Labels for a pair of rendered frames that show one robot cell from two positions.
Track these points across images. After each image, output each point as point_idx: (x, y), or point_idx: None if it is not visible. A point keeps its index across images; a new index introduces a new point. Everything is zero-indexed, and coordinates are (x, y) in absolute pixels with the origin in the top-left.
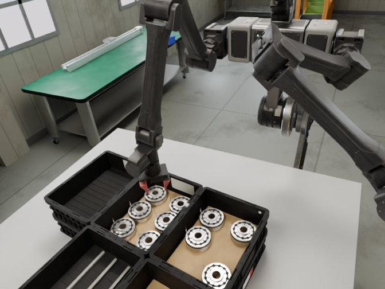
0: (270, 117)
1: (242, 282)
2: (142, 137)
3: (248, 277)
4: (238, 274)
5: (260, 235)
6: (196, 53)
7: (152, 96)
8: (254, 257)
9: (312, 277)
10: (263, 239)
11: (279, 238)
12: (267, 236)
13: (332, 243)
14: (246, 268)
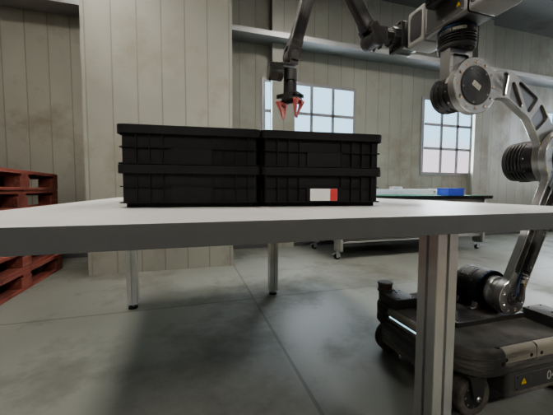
0: (440, 88)
1: (306, 173)
2: (285, 53)
3: (325, 193)
4: (295, 137)
5: (356, 152)
6: (361, 21)
7: (296, 17)
8: (338, 168)
9: (407, 210)
10: (366, 170)
11: (406, 206)
12: (392, 205)
13: (482, 210)
14: (319, 164)
